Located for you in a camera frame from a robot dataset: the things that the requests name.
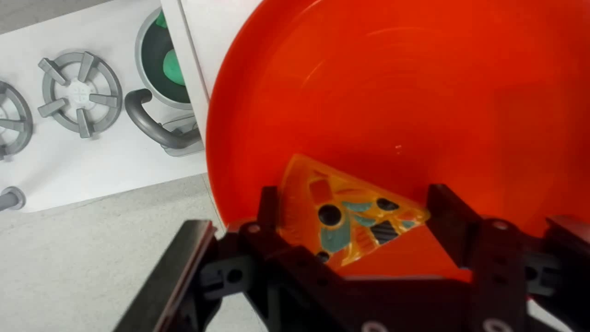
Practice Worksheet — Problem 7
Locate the orange plastic plate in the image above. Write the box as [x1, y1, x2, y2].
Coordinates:
[204, 0, 590, 284]

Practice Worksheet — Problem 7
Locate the grey toy burner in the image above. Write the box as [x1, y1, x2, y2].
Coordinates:
[0, 81, 33, 159]
[38, 52, 121, 138]

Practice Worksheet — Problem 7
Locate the grey toy burner near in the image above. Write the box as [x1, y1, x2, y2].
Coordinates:
[38, 52, 121, 138]

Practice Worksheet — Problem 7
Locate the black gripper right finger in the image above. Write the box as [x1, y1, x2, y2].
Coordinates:
[426, 184, 485, 269]

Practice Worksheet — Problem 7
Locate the grey toy faucet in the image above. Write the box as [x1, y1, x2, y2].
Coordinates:
[123, 89, 202, 155]

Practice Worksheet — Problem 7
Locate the white toy stove top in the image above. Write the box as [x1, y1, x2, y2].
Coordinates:
[0, 0, 204, 212]

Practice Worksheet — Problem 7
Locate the white cabinet box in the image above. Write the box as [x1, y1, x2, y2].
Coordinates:
[160, 0, 261, 133]

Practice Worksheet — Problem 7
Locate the toy pizza slice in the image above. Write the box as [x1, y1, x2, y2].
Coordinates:
[278, 155, 429, 269]

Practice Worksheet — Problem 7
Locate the grey toy burner far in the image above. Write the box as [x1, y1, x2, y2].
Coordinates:
[0, 81, 33, 159]

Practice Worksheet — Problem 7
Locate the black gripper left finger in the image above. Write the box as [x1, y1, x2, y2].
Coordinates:
[112, 219, 215, 332]

